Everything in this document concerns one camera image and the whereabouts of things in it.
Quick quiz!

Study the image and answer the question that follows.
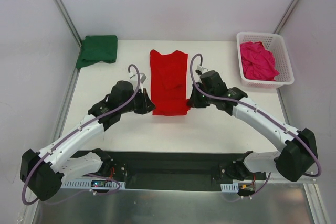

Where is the red t shirt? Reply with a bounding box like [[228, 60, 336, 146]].
[[150, 49, 190, 116]]

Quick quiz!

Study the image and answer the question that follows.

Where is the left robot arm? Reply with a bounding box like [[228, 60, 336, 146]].
[[20, 81, 155, 206]]

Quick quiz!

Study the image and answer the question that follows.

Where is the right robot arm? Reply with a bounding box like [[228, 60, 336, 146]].
[[187, 69, 318, 182]]

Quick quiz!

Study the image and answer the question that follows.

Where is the pink t shirt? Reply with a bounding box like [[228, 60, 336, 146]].
[[240, 41, 280, 81]]

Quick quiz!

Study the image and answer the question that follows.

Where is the folded green t shirt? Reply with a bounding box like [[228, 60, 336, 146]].
[[76, 35, 118, 69]]

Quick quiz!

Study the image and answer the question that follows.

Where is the white plastic basket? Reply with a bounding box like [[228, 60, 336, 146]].
[[236, 31, 295, 89]]

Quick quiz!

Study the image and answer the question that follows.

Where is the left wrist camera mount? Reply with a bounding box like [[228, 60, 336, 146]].
[[129, 72, 146, 90]]

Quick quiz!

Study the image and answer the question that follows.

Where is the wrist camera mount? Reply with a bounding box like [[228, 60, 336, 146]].
[[195, 65, 209, 76], [129, 72, 146, 90]]

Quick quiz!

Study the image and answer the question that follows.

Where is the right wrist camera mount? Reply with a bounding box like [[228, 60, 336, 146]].
[[195, 65, 209, 76]]

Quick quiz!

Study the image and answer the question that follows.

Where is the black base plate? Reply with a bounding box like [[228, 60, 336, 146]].
[[76, 149, 274, 190]]

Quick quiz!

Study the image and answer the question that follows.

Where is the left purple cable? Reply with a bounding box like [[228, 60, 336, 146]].
[[22, 64, 140, 206]]

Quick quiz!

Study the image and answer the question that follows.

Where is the purple cable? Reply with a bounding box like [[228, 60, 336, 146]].
[[22, 64, 140, 206], [190, 54, 322, 204]]

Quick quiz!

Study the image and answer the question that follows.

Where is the right white cable duct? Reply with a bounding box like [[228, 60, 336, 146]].
[[220, 183, 239, 193]]

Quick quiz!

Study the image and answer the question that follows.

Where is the white cable duct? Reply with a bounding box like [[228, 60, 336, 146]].
[[220, 183, 239, 193], [61, 178, 119, 190]]

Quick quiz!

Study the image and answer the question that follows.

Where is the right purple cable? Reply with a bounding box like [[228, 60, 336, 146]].
[[190, 54, 322, 204]]

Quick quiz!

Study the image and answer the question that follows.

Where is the left white cable duct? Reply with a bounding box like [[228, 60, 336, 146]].
[[61, 178, 119, 190]]

